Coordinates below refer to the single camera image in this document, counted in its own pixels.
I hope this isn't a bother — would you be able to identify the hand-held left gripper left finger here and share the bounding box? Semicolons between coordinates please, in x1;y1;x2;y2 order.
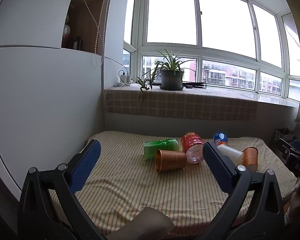
17;139;108;240

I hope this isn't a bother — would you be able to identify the orange paper cup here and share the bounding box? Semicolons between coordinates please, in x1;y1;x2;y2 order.
155;149;187;173
241;146;259;173

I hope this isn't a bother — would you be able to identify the thin white cable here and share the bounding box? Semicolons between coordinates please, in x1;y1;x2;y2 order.
80;0;102;67

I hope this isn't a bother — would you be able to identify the striped bed sheet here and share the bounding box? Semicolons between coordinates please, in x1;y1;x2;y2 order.
49;130;298;233

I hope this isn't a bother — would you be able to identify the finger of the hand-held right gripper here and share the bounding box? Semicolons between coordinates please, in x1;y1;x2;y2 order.
276;138;300;158

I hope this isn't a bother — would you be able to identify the bead curtain chain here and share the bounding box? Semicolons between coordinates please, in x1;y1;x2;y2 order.
97;0;108;66

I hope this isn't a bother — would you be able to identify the potted spider plant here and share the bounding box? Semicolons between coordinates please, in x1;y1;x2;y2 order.
142;48;198;91

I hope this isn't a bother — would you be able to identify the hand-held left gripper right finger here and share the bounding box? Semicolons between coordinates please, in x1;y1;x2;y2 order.
194;141;286;240

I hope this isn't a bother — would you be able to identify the black flat device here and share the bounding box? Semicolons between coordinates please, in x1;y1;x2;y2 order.
182;81;207;89

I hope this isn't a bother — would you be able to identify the white window frame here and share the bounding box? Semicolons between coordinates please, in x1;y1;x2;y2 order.
122;0;300;103

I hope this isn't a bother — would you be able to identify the red label plastic bottle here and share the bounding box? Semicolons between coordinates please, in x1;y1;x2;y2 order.
181;131;206;165

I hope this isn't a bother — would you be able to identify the dark shelf bottle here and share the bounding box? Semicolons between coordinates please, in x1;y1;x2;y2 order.
72;36;82;51

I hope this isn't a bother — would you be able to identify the cardboard box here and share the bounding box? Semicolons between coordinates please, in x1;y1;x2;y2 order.
272;127;295;153

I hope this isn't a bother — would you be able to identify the pale shelf bottle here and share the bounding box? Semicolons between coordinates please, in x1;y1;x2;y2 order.
63;14;71;48

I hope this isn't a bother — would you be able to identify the blue label plastic bottle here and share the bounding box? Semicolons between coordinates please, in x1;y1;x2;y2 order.
213;131;229;147

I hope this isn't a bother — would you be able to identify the plaid windowsill cloth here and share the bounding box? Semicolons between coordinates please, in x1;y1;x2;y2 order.
104;83;258;122

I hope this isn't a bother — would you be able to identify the person's leg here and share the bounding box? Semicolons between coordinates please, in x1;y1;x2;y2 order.
106;207;175;240

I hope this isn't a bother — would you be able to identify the small spider plant shoot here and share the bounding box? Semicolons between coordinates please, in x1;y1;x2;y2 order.
121;76;156;94

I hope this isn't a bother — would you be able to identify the green label plastic bottle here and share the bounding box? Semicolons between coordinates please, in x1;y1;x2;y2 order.
143;138;180;161

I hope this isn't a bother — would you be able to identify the white wardrobe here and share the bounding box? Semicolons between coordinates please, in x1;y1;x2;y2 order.
0;0;109;202

